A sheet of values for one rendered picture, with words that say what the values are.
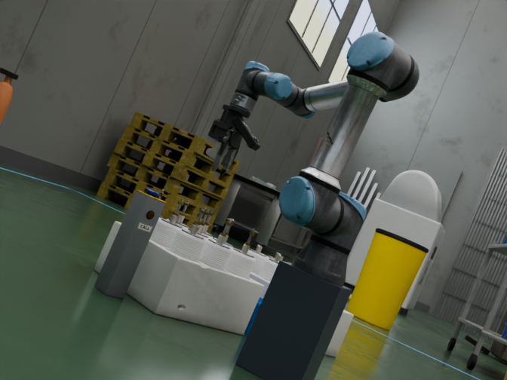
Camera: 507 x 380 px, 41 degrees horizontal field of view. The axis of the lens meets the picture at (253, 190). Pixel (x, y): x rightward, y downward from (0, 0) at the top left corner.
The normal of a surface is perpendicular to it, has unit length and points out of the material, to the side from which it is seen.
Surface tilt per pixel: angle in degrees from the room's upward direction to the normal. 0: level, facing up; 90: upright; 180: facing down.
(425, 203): 90
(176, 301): 90
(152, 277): 90
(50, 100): 90
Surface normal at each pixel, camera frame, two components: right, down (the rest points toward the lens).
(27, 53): 0.87, 0.36
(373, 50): -0.66, -0.44
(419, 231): -0.34, -0.18
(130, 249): 0.64, 0.25
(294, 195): -0.74, -0.20
